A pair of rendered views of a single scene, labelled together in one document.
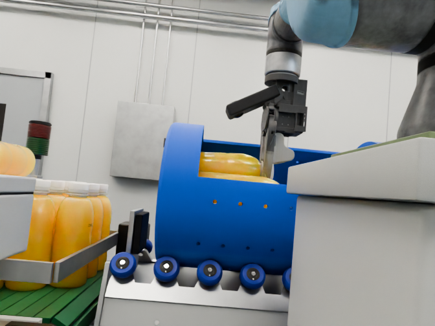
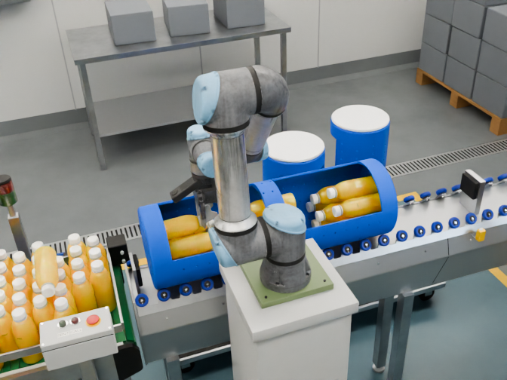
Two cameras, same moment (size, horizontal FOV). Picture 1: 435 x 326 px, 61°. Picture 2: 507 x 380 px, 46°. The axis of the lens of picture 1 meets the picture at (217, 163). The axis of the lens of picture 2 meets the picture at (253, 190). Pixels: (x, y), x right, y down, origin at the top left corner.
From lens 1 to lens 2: 1.52 m
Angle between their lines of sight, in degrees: 40
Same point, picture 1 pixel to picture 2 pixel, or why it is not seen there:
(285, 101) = (207, 185)
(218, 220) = (186, 274)
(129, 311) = (152, 317)
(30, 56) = not seen: outside the picture
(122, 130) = not seen: outside the picture
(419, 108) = (264, 274)
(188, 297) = (178, 303)
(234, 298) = (200, 296)
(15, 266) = not seen: hidden behind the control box
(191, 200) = (172, 272)
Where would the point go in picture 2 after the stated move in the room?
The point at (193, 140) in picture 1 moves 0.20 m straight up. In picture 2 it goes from (163, 240) to (155, 187)
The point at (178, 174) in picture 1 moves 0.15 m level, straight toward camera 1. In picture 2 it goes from (161, 263) to (175, 293)
